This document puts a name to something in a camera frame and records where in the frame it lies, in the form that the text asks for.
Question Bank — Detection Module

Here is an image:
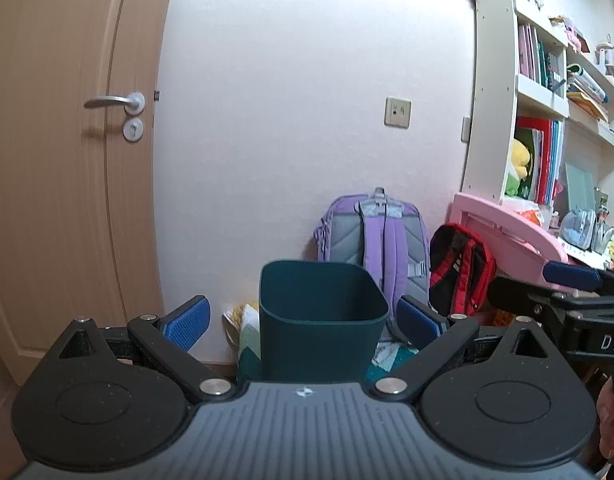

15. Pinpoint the white bookshelf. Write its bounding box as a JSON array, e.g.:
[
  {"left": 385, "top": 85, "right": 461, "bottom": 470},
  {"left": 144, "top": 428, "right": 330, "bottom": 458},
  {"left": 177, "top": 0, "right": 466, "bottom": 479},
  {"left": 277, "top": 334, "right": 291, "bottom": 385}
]
[{"left": 459, "top": 0, "right": 614, "bottom": 211}]

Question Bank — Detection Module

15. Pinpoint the person's right hand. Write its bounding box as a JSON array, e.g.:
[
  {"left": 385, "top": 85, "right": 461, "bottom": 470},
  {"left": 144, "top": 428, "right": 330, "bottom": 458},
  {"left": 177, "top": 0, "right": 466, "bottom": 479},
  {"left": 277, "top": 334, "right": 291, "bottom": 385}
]
[{"left": 594, "top": 375, "right": 614, "bottom": 476}]

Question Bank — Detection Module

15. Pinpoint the purple backpack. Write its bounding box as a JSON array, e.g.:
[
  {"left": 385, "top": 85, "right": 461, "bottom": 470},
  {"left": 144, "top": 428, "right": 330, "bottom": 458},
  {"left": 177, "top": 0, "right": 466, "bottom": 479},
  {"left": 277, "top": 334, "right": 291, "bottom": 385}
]
[{"left": 313, "top": 187, "right": 432, "bottom": 346}]

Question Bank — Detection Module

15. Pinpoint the pink desk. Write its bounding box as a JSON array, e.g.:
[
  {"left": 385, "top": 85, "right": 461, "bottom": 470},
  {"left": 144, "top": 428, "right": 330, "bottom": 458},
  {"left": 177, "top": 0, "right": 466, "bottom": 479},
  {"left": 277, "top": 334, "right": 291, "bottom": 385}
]
[{"left": 447, "top": 191, "right": 614, "bottom": 291}]

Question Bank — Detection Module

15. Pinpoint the silver door handle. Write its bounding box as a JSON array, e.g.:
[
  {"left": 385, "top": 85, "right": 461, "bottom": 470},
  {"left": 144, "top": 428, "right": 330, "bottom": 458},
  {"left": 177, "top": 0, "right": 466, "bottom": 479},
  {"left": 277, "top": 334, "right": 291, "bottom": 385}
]
[{"left": 83, "top": 91, "right": 146, "bottom": 115}]

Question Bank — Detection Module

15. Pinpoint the white wall socket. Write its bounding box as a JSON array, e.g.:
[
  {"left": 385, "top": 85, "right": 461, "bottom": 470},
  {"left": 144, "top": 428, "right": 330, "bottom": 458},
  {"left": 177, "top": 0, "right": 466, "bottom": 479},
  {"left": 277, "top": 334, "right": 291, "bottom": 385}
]
[{"left": 384, "top": 96, "right": 412, "bottom": 129}]

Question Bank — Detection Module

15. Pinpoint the wooden door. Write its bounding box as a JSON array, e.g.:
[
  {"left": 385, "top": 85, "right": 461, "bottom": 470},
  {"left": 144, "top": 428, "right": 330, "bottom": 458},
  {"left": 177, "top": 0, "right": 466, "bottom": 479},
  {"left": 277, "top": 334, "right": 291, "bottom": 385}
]
[{"left": 0, "top": 0, "right": 180, "bottom": 391}]

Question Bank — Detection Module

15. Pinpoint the grey board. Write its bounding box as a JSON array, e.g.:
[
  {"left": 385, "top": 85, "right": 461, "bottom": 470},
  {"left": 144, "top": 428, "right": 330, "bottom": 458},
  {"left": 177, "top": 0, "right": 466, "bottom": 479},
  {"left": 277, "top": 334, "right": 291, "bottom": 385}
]
[{"left": 564, "top": 162, "right": 595, "bottom": 211}]

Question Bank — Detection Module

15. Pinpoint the yellow plush toy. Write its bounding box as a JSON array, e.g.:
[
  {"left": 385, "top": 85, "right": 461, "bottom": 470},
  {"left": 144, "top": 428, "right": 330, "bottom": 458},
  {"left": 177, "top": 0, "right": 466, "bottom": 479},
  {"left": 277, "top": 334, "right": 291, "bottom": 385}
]
[{"left": 504, "top": 137, "right": 534, "bottom": 197}]

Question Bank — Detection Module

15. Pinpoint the row of pink books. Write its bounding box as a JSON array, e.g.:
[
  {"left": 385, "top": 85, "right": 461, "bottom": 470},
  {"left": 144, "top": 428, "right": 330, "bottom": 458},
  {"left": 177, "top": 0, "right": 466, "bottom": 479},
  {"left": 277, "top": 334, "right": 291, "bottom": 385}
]
[{"left": 518, "top": 22, "right": 565, "bottom": 88}]

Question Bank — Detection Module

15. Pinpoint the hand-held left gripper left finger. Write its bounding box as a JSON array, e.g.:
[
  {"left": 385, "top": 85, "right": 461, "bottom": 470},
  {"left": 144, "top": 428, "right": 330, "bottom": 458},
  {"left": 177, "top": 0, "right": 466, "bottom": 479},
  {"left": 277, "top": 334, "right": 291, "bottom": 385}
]
[{"left": 32, "top": 296, "right": 236, "bottom": 403}]

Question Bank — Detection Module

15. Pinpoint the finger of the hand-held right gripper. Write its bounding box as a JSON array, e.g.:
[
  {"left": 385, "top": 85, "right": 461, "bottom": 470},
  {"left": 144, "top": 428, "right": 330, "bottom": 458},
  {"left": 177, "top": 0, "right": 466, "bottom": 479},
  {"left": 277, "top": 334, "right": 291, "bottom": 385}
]
[
  {"left": 487, "top": 276, "right": 572, "bottom": 322},
  {"left": 542, "top": 260, "right": 614, "bottom": 295}
]

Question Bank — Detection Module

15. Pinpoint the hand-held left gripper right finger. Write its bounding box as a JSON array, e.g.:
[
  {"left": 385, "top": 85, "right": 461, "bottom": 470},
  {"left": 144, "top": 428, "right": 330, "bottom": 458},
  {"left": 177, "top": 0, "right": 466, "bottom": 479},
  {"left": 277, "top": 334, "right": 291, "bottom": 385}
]
[{"left": 369, "top": 296, "right": 573, "bottom": 403}]

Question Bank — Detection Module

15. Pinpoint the teal trash bin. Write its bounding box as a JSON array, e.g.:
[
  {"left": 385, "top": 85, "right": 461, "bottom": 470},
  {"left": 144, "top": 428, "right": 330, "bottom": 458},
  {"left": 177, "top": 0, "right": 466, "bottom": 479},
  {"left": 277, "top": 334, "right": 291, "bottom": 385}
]
[{"left": 258, "top": 259, "right": 389, "bottom": 383}]

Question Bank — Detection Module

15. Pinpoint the red black backpack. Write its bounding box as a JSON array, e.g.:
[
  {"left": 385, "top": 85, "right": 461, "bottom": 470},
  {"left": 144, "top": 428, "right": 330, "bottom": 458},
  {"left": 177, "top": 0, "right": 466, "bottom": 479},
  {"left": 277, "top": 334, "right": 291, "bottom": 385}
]
[{"left": 428, "top": 223, "right": 498, "bottom": 318}]

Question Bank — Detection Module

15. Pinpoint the row of red folders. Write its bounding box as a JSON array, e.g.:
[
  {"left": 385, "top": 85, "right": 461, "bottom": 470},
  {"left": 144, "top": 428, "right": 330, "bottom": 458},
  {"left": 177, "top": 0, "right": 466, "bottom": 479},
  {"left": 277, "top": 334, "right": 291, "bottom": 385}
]
[{"left": 516, "top": 116, "right": 565, "bottom": 206}]

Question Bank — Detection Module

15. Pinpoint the white teapot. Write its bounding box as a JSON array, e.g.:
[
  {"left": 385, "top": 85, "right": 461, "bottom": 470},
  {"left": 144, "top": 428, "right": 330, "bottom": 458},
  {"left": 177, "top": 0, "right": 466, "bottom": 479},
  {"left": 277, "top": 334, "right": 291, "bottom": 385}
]
[{"left": 594, "top": 35, "right": 614, "bottom": 68}]

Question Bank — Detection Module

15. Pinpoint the blue pencil pouch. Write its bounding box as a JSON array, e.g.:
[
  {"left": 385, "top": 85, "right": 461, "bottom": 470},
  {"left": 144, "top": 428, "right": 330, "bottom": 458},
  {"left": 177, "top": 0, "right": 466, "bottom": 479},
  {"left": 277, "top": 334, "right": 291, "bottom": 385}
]
[{"left": 560, "top": 207, "right": 597, "bottom": 251}]

